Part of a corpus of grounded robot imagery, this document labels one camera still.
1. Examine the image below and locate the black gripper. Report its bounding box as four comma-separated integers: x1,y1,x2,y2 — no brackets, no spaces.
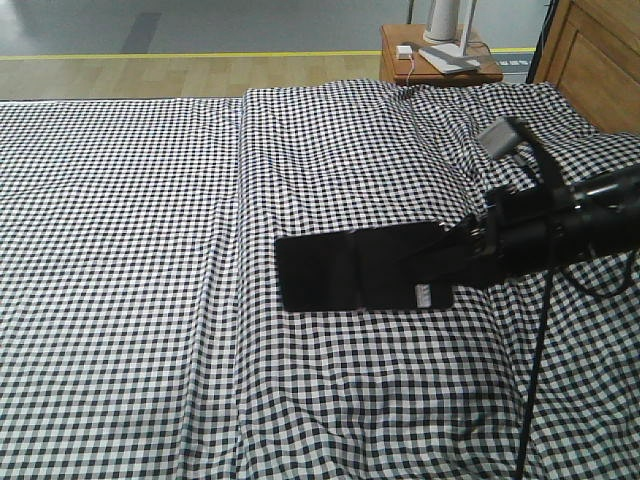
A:
399,185,556,289

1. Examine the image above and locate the black smartphone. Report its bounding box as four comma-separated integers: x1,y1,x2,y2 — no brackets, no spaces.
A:
274,222,454,312

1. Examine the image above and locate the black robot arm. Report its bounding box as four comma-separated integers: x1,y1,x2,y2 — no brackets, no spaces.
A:
400,165,639,289

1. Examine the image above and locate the black white checkered duvet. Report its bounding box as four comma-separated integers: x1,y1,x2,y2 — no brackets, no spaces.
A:
237,81,639,479

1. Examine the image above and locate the wooden nightstand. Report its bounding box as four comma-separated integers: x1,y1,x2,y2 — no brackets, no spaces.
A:
380,24,503,87

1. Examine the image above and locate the wooden headboard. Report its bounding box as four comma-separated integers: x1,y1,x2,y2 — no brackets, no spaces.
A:
534,0,639,134

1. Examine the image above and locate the black camera cable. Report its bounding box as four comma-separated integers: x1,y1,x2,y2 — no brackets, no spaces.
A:
514,259,636,480

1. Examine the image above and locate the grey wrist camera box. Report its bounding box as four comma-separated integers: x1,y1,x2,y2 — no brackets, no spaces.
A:
478,117,525,160

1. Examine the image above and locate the white charger with cable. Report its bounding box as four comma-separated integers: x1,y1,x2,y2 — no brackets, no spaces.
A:
396,45,415,86

